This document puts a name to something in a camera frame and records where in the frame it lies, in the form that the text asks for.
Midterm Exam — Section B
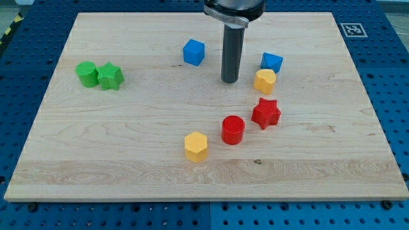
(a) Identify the white fiducial marker tag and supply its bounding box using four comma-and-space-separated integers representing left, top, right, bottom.
341, 22, 367, 38

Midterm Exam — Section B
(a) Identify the red star block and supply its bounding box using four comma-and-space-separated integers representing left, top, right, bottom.
251, 98, 281, 130

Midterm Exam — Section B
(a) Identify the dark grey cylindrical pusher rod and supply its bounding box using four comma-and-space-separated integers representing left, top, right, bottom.
221, 24, 245, 84

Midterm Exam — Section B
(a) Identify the yellow heart block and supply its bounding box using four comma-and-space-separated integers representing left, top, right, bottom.
253, 69, 277, 95

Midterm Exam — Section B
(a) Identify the green star block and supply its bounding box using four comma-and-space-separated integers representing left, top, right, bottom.
96, 62, 124, 90

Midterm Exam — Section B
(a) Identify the red cylinder block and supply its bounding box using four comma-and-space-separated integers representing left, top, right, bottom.
221, 115, 245, 145

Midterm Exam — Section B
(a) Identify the yellow hexagon block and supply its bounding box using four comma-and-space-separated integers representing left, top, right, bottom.
184, 132, 208, 163

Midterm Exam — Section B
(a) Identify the blue triangle block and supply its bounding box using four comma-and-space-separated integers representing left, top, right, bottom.
260, 52, 284, 73

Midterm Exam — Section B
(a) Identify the wooden board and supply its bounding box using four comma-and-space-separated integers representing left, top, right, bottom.
4, 12, 408, 203

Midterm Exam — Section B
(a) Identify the blue cube block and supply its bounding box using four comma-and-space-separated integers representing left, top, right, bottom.
183, 39, 205, 66

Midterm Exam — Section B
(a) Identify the green cylinder block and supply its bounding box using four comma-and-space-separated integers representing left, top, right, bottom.
75, 61, 99, 88

